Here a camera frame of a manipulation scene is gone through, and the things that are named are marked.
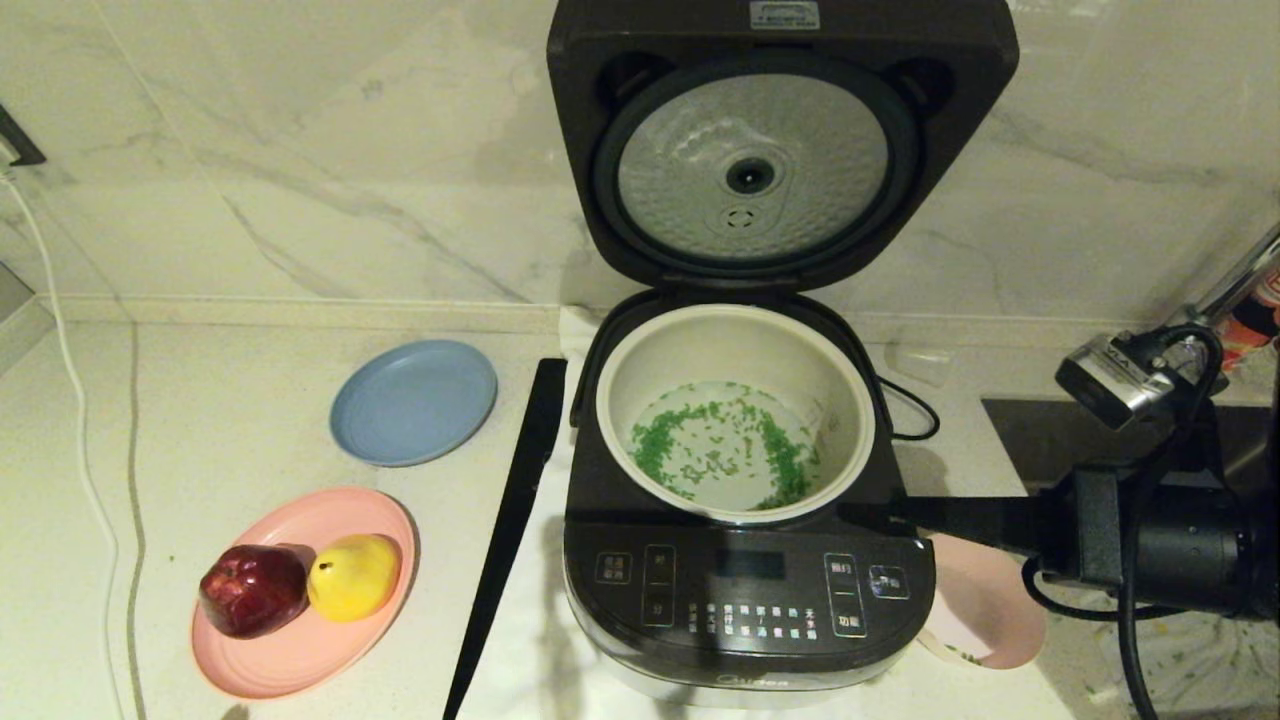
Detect pink bowl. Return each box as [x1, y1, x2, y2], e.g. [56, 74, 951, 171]
[915, 533, 1049, 671]

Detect green grains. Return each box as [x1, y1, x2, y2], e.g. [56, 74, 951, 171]
[630, 382, 986, 666]

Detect black rice cooker lid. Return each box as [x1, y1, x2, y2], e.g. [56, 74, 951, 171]
[546, 0, 1021, 294]

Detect white inner cooking pot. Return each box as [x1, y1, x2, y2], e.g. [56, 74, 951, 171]
[595, 303, 878, 527]

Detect stainless steel sink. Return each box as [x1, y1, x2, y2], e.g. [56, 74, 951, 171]
[983, 397, 1280, 720]

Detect white speckled cloth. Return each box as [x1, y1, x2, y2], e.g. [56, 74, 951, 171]
[1095, 610, 1280, 716]

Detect red yellow printed container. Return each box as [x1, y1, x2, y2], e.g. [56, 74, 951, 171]
[1220, 270, 1280, 376]

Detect chrome faucet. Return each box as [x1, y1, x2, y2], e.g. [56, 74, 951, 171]
[1165, 225, 1280, 346]

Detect long black flat bar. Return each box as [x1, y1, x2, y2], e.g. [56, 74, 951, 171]
[441, 357, 569, 720]

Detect white towel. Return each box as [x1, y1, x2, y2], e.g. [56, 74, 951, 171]
[455, 303, 1046, 720]

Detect blue plate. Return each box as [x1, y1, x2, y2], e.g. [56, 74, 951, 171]
[329, 338, 499, 468]

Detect yellow pear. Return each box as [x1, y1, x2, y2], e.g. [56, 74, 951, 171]
[307, 533, 403, 624]

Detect pink plate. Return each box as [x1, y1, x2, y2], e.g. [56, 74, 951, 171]
[190, 487, 418, 701]

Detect dark red apple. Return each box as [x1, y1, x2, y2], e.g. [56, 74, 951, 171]
[199, 544, 309, 641]

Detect black power cable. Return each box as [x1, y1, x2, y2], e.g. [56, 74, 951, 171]
[875, 372, 942, 441]

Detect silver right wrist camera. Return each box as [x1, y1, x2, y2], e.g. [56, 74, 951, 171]
[1055, 334, 1178, 432]

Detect white cable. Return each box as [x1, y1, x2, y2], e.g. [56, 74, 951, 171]
[0, 170, 129, 720]

